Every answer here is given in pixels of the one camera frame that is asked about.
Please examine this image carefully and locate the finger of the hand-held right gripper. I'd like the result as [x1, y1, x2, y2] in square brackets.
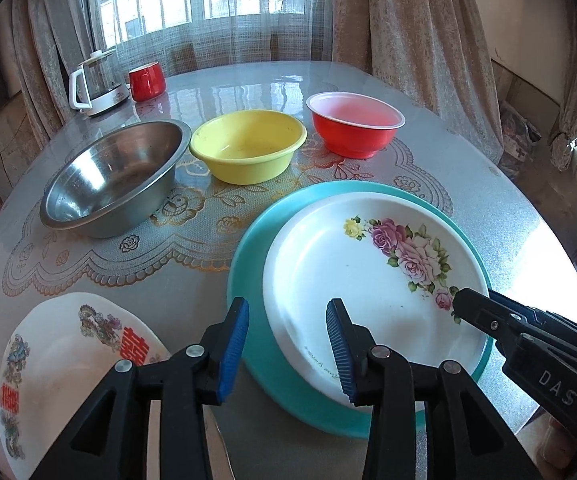
[488, 289, 577, 348]
[452, 287, 531, 353]

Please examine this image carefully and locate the patterned cloth bundle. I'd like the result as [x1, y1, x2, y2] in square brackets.
[498, 100, 542, 177]

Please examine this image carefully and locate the yellow plastic bowl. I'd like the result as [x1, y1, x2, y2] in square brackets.
[189, 110, 307, 184]

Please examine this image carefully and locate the red mug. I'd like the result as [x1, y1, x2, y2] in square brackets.
[128, 61, 165, 102]

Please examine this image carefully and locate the white floral plate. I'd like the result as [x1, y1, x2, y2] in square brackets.
[262, 196, 490, 407]

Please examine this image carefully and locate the teal plate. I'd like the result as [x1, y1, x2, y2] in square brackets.
[227, 181, 495, 438]

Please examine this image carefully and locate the white sheer curtain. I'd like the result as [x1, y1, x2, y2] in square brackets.
[86, 0, 339, 78]

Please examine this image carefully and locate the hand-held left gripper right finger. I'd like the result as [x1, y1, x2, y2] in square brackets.
[325, 298, 544, 480]

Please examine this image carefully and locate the red bowl with white inside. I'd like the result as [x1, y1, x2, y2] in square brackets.
[306, 92, 406, 160]

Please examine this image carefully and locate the stainless steel bowl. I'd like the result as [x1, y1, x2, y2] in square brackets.
[39, 119, 192, 239]

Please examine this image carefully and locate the glass kettle with white handle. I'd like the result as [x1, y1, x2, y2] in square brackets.
[70, 50, 132, 117]

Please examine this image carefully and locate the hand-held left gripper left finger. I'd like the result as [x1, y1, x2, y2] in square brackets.
[31, 297, 250, 480]

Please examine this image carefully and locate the white plate with dragon print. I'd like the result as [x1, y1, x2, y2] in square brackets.
[0, 292, 172, 478]

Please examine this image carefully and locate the gold-trimmed lace table mat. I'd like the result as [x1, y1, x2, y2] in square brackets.
[2, 132, 454, 298]

